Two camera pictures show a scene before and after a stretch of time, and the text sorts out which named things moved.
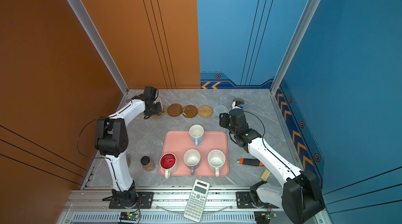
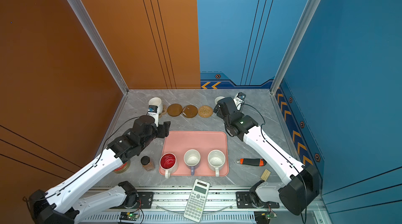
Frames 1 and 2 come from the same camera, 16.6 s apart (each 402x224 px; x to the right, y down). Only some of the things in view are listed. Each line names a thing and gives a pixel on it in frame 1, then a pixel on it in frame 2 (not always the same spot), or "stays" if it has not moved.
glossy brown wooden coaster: (190, 111) stays
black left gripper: (158, 110) -> (164, 129)
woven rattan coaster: (205, 111) stays
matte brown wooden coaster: (174, 110) stays
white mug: (158, 100) stays
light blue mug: (196, 132) -> (218, 98)
